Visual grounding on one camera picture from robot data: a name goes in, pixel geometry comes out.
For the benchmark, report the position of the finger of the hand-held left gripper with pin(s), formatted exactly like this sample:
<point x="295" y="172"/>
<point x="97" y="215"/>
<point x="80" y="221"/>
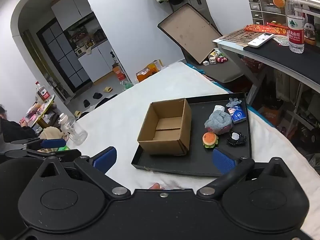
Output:
<point x="53" y="143"/>
<point x="62" y="155"/>

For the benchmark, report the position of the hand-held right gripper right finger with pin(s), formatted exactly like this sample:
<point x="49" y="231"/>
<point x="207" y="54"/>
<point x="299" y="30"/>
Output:
<point x="223" y="161"/>

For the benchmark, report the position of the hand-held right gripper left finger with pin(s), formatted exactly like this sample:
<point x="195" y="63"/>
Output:
<point x="107" y="158"/>

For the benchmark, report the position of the black tray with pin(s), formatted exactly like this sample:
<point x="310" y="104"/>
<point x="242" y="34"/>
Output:
<point x="200" y="163"/>

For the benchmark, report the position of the burger squishy toy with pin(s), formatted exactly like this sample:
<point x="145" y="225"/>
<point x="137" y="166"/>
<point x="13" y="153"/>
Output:
<point x="210" y="140"/>

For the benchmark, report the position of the grey pink plush toy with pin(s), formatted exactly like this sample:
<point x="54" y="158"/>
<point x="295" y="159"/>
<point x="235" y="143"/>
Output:
<point x="218" y="122"/>

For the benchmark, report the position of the brown cardboard box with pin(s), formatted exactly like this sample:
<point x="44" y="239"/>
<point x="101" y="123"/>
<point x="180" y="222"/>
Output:
<point x="175" y="120"/>

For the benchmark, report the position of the person's right hand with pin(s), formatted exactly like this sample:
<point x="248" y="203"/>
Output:
<point x="156" y="186"/>

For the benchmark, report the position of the green tissue box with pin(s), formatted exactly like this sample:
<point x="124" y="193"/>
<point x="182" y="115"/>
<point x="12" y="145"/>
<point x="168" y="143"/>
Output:
<point x="63" y="148"/>

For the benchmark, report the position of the beige blanket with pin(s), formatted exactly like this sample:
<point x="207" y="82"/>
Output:
<point x="50" y="133"/>

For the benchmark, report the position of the clear water jug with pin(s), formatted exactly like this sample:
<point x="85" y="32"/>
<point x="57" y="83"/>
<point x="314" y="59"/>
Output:
<point x="73" y="132"/>

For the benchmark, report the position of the round gold rim table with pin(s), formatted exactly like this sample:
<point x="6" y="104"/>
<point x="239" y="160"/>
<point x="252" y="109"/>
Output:
<point x="45" y="112"/>

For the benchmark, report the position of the yellow slipper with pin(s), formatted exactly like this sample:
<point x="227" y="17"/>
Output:
<point x="78" y="113"/>
<point x="108" y="89"/>

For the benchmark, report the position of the blue tissue packet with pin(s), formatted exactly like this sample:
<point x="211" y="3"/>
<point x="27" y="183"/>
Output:
<point x="237" y="115"/>

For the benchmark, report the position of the black slipper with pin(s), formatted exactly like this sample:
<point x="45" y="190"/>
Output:
<point x="86" y="103"/>
<point x="97" y="95"/>

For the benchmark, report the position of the white crumpled tissue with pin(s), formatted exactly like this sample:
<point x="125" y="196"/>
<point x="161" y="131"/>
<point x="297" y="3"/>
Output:
<point x="219" y="108"/>

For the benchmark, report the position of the orange cardboard box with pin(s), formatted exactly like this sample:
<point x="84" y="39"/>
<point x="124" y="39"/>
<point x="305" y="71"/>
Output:
<point x="272" y="113"/>

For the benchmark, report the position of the black bench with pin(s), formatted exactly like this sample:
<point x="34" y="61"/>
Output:
<point x="225" y="76"/>

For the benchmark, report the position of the orange carton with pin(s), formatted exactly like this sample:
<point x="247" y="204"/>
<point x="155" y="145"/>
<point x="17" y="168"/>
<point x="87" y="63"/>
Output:
<point x="119" y="72"/>

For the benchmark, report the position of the black glass door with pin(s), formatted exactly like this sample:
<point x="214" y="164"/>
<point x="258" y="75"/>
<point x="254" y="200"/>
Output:
<point x="62" y="55"/>

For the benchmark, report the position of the white kitchen cabinet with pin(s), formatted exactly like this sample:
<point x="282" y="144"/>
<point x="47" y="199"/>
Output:
<point x="100" y="62"/>

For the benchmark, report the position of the orange snack box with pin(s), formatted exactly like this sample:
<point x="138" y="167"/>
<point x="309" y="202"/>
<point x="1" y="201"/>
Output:
<point x="149" y="71"/>

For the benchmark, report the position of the red basket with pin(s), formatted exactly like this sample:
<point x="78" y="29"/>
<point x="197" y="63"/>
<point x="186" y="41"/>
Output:
<point x="252" y="65"/>

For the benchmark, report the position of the white charger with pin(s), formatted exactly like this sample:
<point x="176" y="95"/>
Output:
<point x="212" y="61"/>

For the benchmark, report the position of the red toy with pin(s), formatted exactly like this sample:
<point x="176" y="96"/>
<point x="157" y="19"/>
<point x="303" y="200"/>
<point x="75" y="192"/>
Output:
<point x="222" y="59"/>

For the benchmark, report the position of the white tub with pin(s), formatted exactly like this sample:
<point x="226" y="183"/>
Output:
<point x="215" y="54"/>

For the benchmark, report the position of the white desk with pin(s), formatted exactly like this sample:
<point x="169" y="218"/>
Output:
<point x="235" y="48"/>

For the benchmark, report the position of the black desk mat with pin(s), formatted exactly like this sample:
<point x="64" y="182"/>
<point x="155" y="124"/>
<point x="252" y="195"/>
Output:
<point x="280" y="55"/>

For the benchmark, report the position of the brown wooden board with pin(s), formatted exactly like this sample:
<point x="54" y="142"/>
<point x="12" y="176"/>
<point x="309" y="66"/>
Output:
<point x="235" y="37"/>

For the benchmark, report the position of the white remote control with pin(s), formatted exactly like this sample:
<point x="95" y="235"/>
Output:
<point x="260" y="40"/>

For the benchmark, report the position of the brown framed board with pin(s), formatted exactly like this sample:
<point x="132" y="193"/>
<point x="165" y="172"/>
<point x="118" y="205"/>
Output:
<point x="190" y="32"/>

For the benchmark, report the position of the red patterned packets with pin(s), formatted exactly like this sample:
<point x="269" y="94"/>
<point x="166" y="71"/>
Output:
<point x="265" y="28"/>

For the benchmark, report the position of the large red label water bottle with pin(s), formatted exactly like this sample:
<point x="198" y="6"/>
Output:
<point x="295" y="25"/>

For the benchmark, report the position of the panda figure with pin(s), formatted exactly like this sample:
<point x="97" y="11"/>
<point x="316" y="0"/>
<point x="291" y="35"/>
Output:
<point x="310" y="32"/>

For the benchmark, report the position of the grey drawer organizer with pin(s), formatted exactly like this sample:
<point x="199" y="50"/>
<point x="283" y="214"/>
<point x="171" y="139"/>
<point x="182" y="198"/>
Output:
<point x="262" y="10"/>

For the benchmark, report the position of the small burger toy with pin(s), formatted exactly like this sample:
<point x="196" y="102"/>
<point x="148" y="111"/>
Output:
<point x="279" y="1"/>

